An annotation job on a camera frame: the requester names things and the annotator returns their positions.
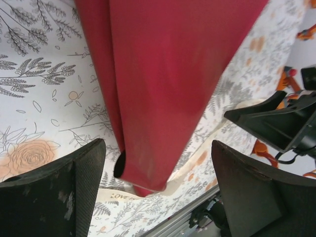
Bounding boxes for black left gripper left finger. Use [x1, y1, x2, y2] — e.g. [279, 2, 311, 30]
[0, 138, 106, 237]

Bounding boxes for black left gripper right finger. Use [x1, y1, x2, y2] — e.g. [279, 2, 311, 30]
[211, 140, 316, 237]

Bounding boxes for cream ribbon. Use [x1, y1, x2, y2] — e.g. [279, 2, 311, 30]
[97, 97, 272, 205]

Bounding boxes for red wrapping paper sheet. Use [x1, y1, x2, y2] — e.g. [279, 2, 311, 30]
[74, 0, 270, 198]

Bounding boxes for floral patterned table mat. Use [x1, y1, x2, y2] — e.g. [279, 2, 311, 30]
[0, 0, 307, 237]

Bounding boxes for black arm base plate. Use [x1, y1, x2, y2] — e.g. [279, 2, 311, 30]
[189, 195, 225, 232]

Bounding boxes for aluminium frame rails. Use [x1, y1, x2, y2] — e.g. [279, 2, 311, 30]
[145, 185, 223, 237]

